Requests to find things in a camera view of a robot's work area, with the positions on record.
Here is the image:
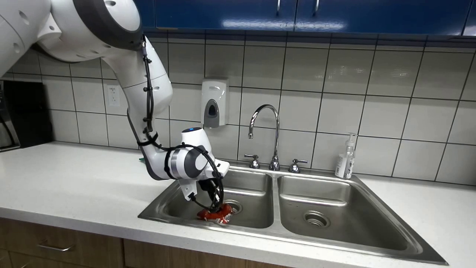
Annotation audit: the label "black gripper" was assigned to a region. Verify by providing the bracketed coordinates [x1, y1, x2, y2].
[197, 175, 226, 212]

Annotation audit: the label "orange snack pack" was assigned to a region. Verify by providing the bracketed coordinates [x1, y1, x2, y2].
[197, 202, 235, 227]

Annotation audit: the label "stainless steel double sink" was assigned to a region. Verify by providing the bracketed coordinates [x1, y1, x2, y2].
[137, 159, 449, 266]

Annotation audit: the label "wooden lower cabinet door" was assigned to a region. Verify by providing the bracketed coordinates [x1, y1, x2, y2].
[124, 238, 284, 268]

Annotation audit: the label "chrome gooseneck faucet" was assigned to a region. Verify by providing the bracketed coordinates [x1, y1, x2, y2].
[247, 102, 283, 172]

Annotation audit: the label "clear dish soap bottle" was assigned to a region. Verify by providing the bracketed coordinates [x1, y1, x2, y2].
[335, 130, 359, 180]

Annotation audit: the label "wooden drawer front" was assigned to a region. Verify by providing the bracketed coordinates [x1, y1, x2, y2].
[0, 215, 125, 268]

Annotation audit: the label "blue upper cabinets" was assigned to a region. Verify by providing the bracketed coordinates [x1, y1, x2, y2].
[133, 0, 476, 40]

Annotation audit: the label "black countertop appliance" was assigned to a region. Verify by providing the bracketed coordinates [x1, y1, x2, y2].
[0, 78, 55, 151]

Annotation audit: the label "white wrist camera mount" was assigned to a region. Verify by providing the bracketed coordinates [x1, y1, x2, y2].
[177, 178, 201, 202]

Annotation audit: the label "chrome faucet handle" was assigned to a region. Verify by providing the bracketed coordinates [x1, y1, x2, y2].
[244, 153, 264, 169]
[287, 157, 310, 174]

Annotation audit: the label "white wall soap dispenser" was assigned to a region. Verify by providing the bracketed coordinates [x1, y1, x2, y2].
[201, 78, 231, 129]

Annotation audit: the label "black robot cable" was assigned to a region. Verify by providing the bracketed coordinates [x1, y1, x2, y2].
[127, 35, 226, 211]

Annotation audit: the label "white wall power outlet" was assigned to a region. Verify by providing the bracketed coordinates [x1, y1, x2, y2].
[104, 83, 124, 110]

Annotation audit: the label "silver drawer handle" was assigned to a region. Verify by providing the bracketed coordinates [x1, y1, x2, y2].
[36, 241, 75, 254]

